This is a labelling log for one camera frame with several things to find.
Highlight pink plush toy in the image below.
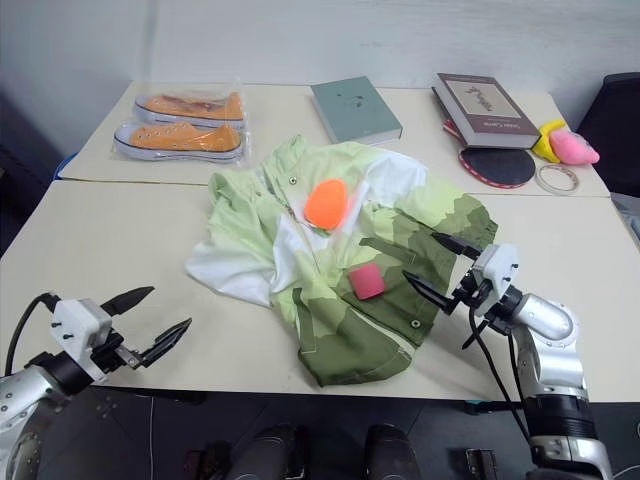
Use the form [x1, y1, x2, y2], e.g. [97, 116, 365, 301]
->
[548, 129, 601, 166]

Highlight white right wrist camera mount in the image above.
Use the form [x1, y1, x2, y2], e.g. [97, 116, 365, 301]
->
[471, 243, 522, 318]

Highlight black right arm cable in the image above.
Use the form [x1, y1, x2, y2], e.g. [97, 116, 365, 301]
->
[461, 294, 532, 444]

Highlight black red table-tennis paddle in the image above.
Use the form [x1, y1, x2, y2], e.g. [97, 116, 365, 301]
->
[442, 119, 537, 190]

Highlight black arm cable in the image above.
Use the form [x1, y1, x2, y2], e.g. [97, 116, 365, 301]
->
[461, 294, 532, 444]
[3, 292, 57, 377]

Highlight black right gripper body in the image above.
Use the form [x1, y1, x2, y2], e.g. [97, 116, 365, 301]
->
[449, 268, 495, 315]

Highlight green camouflage zip jacket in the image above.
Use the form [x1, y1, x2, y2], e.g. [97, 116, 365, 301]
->
[184, 134, 500, 389]

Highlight orange sneakers in bag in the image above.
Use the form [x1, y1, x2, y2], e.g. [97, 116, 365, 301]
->
[109, 77, 252, 169]

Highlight grey-green hardcover book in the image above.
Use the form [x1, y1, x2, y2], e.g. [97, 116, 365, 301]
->
[309, 75, 405, 147]

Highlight orange oval foam piece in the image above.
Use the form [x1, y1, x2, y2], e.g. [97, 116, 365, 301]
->
[303, 179, 349, 232]

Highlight clear tape ring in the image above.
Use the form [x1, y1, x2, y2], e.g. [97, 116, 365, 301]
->
[537, 163, 581, 194]

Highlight pink square foam block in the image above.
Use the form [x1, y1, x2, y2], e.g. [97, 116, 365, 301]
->
[348, 264, 388, 302]

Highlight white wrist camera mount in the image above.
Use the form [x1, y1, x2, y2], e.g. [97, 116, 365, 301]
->
[471, 243, 522, 318]
[49, 298, 114, 352]

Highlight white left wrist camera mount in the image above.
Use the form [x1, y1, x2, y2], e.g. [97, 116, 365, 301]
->
[49, 298, 114, 352]

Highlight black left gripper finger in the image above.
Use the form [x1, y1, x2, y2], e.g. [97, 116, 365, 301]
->
[139, 317, 193, 371]
[101, 285, 156, 317]

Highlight black chair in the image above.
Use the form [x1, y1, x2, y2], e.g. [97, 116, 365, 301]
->
[574, 72, 640, 197]

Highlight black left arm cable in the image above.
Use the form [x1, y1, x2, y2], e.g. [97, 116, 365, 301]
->
[3, 292, 57, 377]

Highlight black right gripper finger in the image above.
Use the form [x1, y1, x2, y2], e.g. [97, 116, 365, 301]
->
[402, 271, 459, 317]
[431, 231, 484, 261]

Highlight yellow plush toy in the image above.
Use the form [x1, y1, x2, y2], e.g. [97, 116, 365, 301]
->
[530, 119, 569, 163]

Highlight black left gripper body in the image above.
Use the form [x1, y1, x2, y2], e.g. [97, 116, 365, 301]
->
[88, 332, 147, 375]

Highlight orange canvas sneaker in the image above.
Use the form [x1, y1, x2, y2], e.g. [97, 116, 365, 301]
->
[133, 92, 248, 129]
[112, 122, 245, 162]

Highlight dark brown hardcover book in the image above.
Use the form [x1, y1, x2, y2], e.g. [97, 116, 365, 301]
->
[430, 72, 543, 151]

